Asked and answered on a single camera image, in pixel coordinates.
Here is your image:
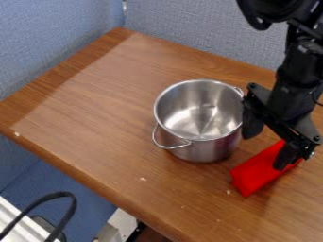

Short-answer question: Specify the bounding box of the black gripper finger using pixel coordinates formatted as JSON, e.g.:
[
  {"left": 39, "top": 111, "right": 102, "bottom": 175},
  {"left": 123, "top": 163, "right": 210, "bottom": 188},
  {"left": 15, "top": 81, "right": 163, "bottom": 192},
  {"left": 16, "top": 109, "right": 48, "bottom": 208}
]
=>
[
  {"left": 242, "top": 107, "right": 266, "bottom": 139},
  {"left": 273, "top": 143, "right": 309, "bottom": 171}
]

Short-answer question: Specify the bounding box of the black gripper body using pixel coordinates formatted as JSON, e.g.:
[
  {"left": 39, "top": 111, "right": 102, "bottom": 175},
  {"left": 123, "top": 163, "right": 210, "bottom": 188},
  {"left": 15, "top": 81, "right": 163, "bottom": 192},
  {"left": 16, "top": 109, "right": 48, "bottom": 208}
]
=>
[{"left": 242, "top": 80, "right": 323, "bottom": 160}]

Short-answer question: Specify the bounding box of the red block object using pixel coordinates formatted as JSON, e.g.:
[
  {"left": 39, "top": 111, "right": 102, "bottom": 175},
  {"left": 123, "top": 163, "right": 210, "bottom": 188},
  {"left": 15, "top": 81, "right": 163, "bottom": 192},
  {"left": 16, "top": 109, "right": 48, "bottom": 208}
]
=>
[{"left": 230, "top": 140, "right": 302, "bottom": 198}]

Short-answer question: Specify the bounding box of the metal pot with handle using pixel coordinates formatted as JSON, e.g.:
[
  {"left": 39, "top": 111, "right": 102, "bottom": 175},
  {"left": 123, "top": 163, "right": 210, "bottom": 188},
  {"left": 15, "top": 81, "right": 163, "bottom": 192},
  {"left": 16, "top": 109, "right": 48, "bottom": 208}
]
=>
[{"left": 151, "top": 78, "right": 243, "bottom": 164}]

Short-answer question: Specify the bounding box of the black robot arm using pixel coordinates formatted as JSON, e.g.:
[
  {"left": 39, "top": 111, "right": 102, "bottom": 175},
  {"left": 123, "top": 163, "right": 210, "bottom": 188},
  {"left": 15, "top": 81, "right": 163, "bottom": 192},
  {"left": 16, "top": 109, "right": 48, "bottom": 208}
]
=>
[{"left": 237, "top": 0, "right": 323, "bottom": 170}]

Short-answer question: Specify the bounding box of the black cable loop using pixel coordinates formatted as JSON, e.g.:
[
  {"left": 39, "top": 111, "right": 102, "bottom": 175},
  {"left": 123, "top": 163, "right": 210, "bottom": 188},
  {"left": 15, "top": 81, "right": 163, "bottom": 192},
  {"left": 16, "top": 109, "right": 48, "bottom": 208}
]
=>
[{"left": 0, "top": 190, "right": 79, "bottom": 242}]

